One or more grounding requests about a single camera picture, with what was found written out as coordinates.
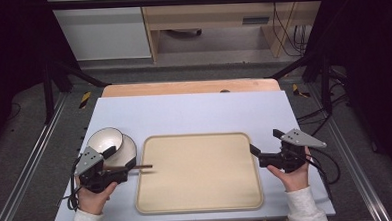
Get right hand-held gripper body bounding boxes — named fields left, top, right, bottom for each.
left=257, top=127, right=329, bottom=176

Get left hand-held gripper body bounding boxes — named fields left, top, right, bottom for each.
left=72, top=144, right=122, bottom=196

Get brown wooden chopsticks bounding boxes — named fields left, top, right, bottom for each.
left=102, top=162, right=154, bottom=173

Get person's left hand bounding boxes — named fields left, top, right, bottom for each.
left=74, top=173, right=120, bottom=217

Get person's right hand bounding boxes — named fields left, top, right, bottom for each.
left=265, top=146, right=314, bottom=194

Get white bowl with dark rim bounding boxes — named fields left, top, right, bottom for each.
left=86, top=126, right=125, bottom=155

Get white plate with dark rim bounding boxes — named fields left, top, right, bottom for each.
left=108, top=133, right=139, bottom=169

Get yellow black tape marker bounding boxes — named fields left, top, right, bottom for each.
left=78, top=91, right=94, bottom=110
left=291, top=83, right=312, bottom=99

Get beige rectangular tray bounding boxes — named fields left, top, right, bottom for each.
left=131, top=130, right=265, bottom=216

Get black metal stand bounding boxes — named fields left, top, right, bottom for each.
left=41, top=57, right=113, bottom=125
left=269, top=49, right=335, bottom=118

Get white board table cover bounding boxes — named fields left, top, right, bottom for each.
left=47, top=87, right=337, bottom=221

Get wooden table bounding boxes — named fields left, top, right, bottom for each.
left=101, top=77, right=281, bottom=100

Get dark curtain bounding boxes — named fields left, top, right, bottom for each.
left=0, top=0, right=85, bottom=157
left=298, top=0, right=392, bottom=182

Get white cabinet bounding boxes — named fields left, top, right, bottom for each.
left=46, top=0, right=153, bottom=64

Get light wooden desk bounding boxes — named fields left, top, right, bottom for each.
left=138, top=0, right=330, bottom=65

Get black metal crossbar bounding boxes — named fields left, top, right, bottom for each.
left=45, top=0, right=325, bottom=14

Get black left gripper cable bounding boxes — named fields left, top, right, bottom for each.
left=54, top=154, right=86, bottom=214

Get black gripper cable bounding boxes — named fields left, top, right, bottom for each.
left=304, top=145, right=343, bottom=202
left=54, top=154, right=86, bottom=214

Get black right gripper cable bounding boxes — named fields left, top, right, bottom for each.
left=304, top=145, right=343, bottom=202

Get black floor cables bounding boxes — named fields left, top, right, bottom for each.
left=293, top=67, right=353, bottom=139

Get aluminium floor rail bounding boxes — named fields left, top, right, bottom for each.
left=0, top=92, right=75, bottom=221
left=307, top=80, right=392, bottom=221

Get bundle of black wall cables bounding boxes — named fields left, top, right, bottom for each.
left=269, top=0, right=311, bottom=59

